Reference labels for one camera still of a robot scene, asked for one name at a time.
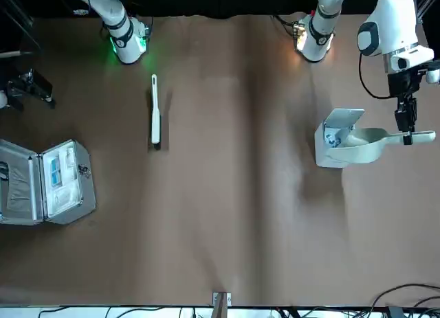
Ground open aluminium case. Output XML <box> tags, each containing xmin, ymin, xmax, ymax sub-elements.
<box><xmin>0</xmin><ymin>138</ymin><xmax>98</xmax><ymax>226</ymax></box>

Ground white brush black bristles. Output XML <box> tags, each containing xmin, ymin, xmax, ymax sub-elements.
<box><xmin>150</xmin><ymin>73</ymin><xmax>163</xmax><ymax>150</ymax></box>

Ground aluminium camera post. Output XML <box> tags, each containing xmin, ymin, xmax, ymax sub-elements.
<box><xmin>211</xmin><ymin>291</ymin><xmax>232</xmax><ymax>318</ymax></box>

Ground white trash can open lid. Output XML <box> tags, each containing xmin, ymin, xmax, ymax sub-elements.
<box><xmin>313</xmin><ymin>108</ymin><xmax>366</xmax><ymax>168</ymax></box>

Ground black left base cable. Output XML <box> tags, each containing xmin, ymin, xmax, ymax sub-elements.
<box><xmin>270</xmin><ymin>14</ymin><xmax>299</xmax><ymax>41</ymax></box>

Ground black table edge cable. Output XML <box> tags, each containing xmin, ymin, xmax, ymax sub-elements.
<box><xmin>373</xmin><ymin>282</ymin><xmax>440</xmax><ymax>308</ymax></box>
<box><xmin>412</xmin><ymin>295</ymin><xmax>440</xmax><ymax>308</ymax></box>

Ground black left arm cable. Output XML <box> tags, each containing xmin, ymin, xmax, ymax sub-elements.
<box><xmin>358</xmin><ymin>52</ymin><xmax>396</xmax><ymax>100</ymax></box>

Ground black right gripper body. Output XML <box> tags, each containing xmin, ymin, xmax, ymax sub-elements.
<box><xmin>5</xmin><ymin>78</ymin><xmax>27</xmax><ymax>112</ymax></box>

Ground blue white medicine packet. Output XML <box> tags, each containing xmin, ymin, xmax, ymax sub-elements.
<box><xmin>50</xmin><ymin>158</ymin><xmax>64</xmax><ymax>188</ymax></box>

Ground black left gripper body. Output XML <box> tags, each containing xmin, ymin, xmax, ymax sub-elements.
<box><xmin>387</xmin><ymin>70</ymin><xmax>423</xmax><ymax>100</ymax></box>

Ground pale green plastic dustpan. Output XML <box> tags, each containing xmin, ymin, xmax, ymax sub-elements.
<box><xmin>324</xmin><ymin>127</ymin><xmax>437</xmax><ymax>165</ymax></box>

